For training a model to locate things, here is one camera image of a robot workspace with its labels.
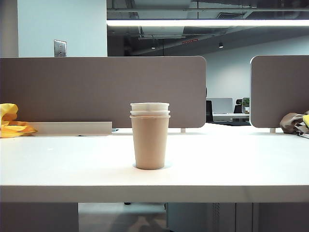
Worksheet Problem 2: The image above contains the grey under-desk cabinet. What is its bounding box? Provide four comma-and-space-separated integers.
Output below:
166, 202, 253, 232

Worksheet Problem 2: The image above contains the white paper cup blue stripe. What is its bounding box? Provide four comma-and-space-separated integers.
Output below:
130, 102, 170, 112
130, 110, 171, 117

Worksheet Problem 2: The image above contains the white background desk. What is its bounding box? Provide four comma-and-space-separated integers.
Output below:
212, 113, 251, 122

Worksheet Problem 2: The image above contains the dark chair behind partition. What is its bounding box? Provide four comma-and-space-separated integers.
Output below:
206, 100, 213, 123

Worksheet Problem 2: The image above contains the grey desk side panel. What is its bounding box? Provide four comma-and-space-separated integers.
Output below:
253, 202, 309, 232
0, 202, 79, 232

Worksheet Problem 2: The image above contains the metal wall switch plate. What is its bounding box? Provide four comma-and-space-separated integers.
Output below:
54, 39, 68, 58

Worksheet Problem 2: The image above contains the yellow cloth bag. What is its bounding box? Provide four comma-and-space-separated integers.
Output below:
0, 102, 38, 138

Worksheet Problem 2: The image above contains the black office chair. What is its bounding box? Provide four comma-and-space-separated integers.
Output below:
233, 98, 243, 114

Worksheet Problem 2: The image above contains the long white cable box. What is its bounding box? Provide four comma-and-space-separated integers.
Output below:
28, 121, 113, 136

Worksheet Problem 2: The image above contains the green potted plant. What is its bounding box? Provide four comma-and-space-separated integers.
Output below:
242, 97, 251, 114

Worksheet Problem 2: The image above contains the grey-brown fabric bag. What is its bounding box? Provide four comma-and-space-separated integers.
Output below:
279, 110, 309, 139

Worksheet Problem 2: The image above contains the linear ceiling light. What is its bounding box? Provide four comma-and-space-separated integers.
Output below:
106, 18, 309, 27

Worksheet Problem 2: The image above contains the white background desk screen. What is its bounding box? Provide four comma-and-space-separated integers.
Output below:
207, 97, 234, 115

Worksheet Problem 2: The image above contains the wide grey desk partition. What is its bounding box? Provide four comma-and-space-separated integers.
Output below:
0, 56, 208, 133

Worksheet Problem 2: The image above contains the brown paper cup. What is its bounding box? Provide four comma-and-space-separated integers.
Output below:
129, 115, 171, 170

